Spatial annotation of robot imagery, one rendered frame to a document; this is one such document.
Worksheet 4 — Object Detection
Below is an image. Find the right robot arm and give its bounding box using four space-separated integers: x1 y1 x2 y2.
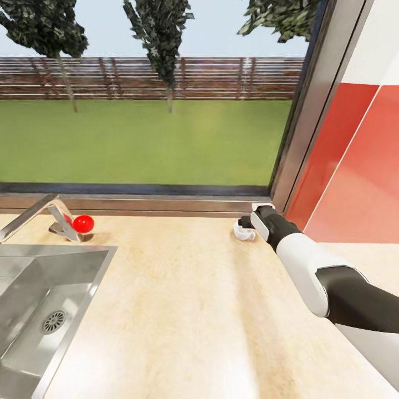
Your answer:
238 203 399 393

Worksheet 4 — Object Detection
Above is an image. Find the coffee cup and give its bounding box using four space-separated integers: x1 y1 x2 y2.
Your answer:
234 222 255 241

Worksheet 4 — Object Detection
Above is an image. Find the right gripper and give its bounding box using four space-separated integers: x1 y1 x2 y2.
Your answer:
238 216 255 229

